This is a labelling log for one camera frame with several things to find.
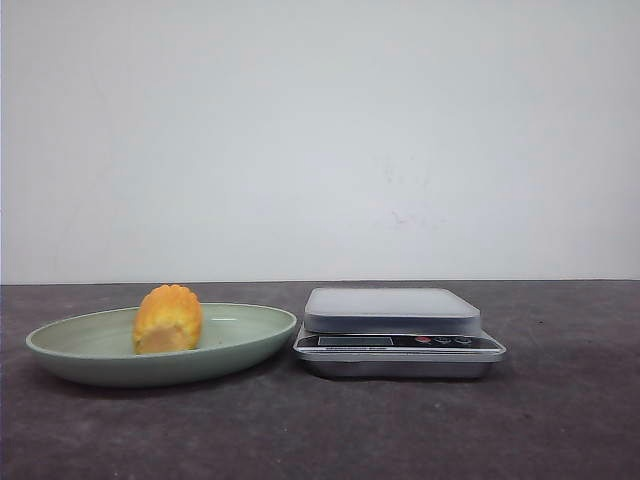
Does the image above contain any silver digital kitchen scale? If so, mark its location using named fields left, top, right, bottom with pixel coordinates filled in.
left=293, top=287, right=506, bottom=379

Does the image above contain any yellow corn cob piece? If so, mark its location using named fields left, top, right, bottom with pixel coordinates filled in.
left=132, top=284, right=203, bottom=354

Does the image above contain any green shallow plate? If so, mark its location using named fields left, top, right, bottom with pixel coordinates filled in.
left=25, top=303, right=297, bottom=388

